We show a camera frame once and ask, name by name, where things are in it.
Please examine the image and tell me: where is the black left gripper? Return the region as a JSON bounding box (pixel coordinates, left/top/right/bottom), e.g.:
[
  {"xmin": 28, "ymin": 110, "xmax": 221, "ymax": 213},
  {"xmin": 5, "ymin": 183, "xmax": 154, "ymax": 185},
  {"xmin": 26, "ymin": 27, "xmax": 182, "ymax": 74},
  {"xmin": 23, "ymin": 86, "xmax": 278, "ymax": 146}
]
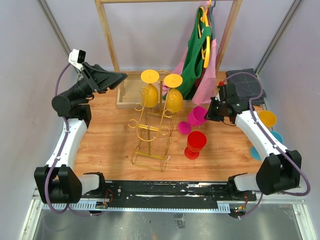
[{"xmin": 69, "ymin": 61, "xmax": 128, "ymax": 103}]

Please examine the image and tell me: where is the magenta wine glass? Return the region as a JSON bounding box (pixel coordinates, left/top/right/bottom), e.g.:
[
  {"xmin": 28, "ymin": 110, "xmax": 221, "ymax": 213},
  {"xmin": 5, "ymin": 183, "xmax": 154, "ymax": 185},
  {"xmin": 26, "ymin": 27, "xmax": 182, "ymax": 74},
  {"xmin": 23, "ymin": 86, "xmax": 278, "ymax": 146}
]
[{"xmin": 177, "ymin": 106, "xmax": 207, "ymax": 135}]

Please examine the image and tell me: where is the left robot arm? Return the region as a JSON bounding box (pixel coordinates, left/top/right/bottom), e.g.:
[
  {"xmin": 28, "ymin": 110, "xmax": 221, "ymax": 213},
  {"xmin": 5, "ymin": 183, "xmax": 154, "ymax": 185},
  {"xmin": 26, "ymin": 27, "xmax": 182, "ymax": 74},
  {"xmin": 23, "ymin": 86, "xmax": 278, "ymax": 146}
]
[{"xmin": 34, "ymin": 62, "xmax": 128, "ymax": 205}]

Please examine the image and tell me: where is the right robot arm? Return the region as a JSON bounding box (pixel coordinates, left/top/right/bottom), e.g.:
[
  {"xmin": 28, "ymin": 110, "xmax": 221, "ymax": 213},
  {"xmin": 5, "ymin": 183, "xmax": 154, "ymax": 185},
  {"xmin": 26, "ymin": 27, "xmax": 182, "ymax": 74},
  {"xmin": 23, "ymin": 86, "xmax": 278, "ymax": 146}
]
[{"xmin": 205, "ymin": 83, "xmax": 302, "ymax": 200}]

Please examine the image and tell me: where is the red wine glass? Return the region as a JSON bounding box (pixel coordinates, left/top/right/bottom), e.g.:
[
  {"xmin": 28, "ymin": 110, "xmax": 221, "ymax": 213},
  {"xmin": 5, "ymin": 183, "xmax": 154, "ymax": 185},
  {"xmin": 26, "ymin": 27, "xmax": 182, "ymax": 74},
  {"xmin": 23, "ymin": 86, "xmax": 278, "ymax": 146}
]
[{"xmin": 184, "ymin": 131, "xmax": 207, "ymax": 160}]

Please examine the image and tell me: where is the wooden clothes rack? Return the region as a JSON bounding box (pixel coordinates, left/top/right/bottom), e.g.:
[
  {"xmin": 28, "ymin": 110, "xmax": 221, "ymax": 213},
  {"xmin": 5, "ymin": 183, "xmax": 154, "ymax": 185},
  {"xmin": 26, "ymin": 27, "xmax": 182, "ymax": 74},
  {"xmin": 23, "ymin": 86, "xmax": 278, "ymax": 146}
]
[{"xmin": 95, "ymin": 0, "xmax": 243, "ymax": 109}]

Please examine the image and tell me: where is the blue wine glass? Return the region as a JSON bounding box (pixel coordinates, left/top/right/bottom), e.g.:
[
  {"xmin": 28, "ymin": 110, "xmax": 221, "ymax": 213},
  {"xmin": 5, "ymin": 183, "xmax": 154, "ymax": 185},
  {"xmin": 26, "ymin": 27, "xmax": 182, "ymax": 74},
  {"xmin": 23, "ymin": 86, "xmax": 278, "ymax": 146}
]
[{"xmin": 250, "ymin": 130, "xmax": 284, "ymax": 161}]

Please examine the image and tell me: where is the pink garment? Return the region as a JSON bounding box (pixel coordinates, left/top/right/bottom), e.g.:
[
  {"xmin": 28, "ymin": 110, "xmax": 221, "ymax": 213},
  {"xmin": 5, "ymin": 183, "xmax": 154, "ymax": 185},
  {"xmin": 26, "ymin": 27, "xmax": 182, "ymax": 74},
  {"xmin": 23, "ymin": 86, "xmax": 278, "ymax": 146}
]
[{"xmin": 157, "ymin": 0, "xmax": 221, "ymax": 106}]

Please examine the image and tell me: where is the green garment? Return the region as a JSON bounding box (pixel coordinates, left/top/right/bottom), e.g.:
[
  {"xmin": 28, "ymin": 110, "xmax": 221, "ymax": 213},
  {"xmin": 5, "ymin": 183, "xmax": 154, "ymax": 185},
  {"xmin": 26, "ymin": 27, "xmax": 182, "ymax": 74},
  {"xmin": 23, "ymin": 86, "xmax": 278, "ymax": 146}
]
[{"xmin": 171, "ymin": 7, "xmax": 206, "ymax": 100}]

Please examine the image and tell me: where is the yellow clothes hanger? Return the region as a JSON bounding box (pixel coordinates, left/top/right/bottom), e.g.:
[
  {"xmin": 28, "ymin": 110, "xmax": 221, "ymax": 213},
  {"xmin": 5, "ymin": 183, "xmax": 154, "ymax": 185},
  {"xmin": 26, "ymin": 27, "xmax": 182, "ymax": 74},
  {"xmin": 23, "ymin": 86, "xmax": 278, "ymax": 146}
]
[{"xmin": 197, "ymin": 0, "xmax": 217, "ymax": 69}]

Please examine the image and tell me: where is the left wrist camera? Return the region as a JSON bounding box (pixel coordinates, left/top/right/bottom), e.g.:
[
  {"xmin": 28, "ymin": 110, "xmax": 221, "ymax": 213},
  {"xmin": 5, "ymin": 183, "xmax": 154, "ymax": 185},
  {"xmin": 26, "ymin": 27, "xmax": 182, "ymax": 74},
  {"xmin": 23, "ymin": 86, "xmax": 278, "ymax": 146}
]
[{"xmin": 68, "ymin": 49, "xmax": 86, "ymax": 70}]

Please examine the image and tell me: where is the gold wire wine glass rack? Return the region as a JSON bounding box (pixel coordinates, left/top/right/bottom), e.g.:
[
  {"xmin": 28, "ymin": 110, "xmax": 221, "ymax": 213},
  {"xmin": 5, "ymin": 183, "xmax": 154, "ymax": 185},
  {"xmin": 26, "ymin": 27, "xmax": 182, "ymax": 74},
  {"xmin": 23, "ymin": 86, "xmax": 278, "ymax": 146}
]
[{"xmin": 128, "ymin": 70, "xmax": 177, "ymax": 172}]

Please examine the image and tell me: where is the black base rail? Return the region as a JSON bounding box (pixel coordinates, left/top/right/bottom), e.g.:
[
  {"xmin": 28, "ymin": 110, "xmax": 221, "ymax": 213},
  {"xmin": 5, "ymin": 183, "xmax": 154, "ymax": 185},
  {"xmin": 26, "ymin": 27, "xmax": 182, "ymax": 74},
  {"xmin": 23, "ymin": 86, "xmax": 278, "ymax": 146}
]
[{"xmin": 76, "ymin": 180, "xmax": 257, "ymax": 213}]

